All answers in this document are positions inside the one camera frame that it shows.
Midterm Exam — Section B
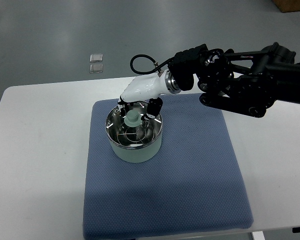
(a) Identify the upper metal floor plate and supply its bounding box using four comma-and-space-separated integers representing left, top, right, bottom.
89, 53, 103, 63

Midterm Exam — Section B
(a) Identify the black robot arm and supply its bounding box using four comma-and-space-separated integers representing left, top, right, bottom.
121, 43, 300, 119

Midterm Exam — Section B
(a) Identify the green pot with steel interior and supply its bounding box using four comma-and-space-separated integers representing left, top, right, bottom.
104, 99, 163, 164

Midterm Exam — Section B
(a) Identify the wire steaming rack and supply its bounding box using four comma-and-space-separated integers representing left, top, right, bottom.
114, 121, 155, 147

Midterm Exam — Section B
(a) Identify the brown cardboard box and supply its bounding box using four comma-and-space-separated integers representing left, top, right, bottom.
272, 0, 300, 13

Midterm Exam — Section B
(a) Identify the glass lid with green knob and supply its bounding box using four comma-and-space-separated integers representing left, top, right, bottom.
105, 101, 163, 150

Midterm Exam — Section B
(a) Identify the blue textured mat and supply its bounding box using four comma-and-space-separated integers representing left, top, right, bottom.
83, 93, 254, 240

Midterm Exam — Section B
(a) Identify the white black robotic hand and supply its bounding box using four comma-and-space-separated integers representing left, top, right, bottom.
117, 70, 181, 121

